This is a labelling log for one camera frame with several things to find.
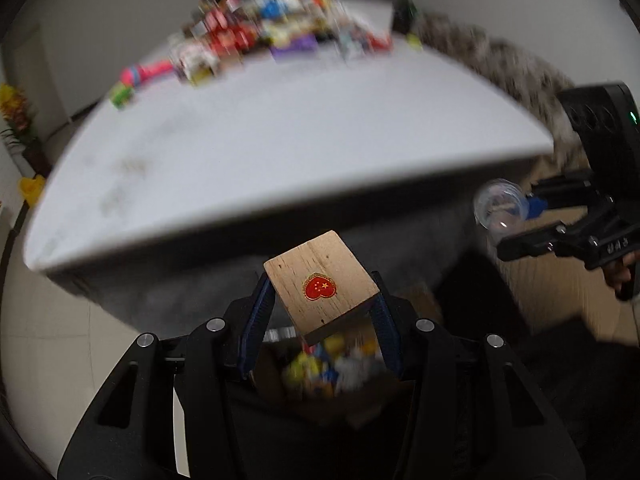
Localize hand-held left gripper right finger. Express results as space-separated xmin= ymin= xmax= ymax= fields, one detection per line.
xmin=370 ymin=270 xmax=586 ymax=480

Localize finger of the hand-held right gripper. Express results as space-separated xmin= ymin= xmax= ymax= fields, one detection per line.
xmin=496 ymin=221 xmax=592 ymax=262
xmin=524 ymin=172 xmax=597 ymax=218

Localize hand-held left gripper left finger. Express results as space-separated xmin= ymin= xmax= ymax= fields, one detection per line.
xmin=57 ymin=272 xmax=278 ymax=480

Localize clear plastic cup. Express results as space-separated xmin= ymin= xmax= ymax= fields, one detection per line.
xmin=473 ymin=178 xmax=532 ymax=244

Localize wooden block with heart sticker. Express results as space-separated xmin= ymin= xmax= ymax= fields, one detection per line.
xmin=263 ymin=230 xmax=381 ymax=346

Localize cardboard box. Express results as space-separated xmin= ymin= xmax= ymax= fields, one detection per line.
xmin=250 ymin=285 xmax=441 ymax=431

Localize person's right hand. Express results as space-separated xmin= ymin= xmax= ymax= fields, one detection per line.
xmin=601 ymin=254 xmax=640 ymax=303

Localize beige quilted cushion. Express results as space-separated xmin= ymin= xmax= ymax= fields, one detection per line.
xmin=500 ymin=155 xmax=640 ymax=338

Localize pile of colourful toys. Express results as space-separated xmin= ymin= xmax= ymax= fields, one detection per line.
xmin=281 ymin=332 xmax=388 ymax=398

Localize grey quilted cloth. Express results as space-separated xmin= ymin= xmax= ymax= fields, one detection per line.
xmin=50 ymin=220 xmax=476 ymax=326

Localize floral patterned cloth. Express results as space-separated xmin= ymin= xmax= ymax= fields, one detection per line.
xmin=414 ymin=11 xmax=587 ymax=161

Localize yellow object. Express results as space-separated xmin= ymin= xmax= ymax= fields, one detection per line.
xmin=19 ymin=174 xmax=47 ymax=207

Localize pink and green toy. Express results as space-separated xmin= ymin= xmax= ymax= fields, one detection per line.
xmin=109 ymin=59 xmax=175 ymax=110

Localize pile of small packets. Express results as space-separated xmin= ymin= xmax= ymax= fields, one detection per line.
xmin=169 ymin=0 xmax=394 ymax=87

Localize yellow flowers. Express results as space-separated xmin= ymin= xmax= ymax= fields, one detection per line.
xmin=0 ymin=83 xmax=40 ymax=150

